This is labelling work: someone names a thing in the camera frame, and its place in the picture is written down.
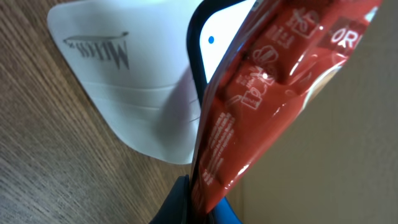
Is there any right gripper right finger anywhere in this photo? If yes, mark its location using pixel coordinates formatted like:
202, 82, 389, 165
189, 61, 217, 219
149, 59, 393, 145
211, 197, 242, 224

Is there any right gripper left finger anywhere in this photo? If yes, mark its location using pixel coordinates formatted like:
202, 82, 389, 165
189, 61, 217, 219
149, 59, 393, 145
149, 175, 190, 224

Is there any red snack packet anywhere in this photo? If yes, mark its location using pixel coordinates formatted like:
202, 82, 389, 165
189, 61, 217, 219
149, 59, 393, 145
191, 0, 381, 220

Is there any white barcode scanner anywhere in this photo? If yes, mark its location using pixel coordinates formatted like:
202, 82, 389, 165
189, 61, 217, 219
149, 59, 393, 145
46, 0, 259, 166

